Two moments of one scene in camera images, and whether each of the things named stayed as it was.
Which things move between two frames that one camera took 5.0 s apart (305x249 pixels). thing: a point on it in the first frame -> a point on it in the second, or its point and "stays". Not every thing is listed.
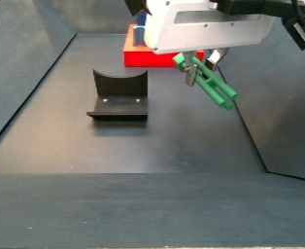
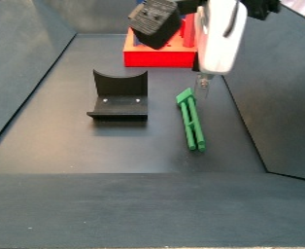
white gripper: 184,25 -> 221,24
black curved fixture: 121,98 stays
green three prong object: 211,82 -> 191,117
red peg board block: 143,56 stays
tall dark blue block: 141,18 -> 136,40
